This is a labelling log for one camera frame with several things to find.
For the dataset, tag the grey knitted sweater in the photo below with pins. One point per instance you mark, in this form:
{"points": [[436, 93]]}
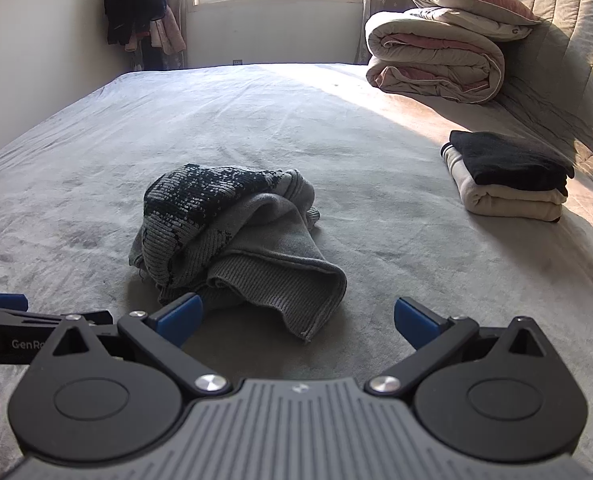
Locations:
{"points": [[256, 270]]}

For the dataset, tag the hanging pink clothes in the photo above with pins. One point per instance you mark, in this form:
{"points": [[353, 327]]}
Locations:
{"points": [[169, 30]]}

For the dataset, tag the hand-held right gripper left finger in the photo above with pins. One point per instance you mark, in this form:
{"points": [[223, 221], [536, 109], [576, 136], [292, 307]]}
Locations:
{"points": [[179, 319]]}

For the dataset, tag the folded beige garment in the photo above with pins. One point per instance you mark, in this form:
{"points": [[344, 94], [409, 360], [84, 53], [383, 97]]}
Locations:
{"points": [[506, 205]]}

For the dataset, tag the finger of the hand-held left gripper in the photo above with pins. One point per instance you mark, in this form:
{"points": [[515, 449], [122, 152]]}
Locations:
{"points": [[6, 302]]}

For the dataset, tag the folded beige and pink quilt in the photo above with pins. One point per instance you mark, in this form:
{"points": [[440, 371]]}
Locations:
{"points": [[426, 52]]}

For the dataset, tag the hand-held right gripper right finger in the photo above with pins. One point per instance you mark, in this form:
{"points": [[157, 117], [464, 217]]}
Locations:
{"points": [[416, 319]]}

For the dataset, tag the folded black garment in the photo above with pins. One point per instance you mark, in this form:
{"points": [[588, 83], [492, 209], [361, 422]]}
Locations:
{"points": [[506, 160]]}

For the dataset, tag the beige quilted bedspread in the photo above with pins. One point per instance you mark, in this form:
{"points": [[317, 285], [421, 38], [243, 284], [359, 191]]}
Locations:
{"points": [[566, 35]]}

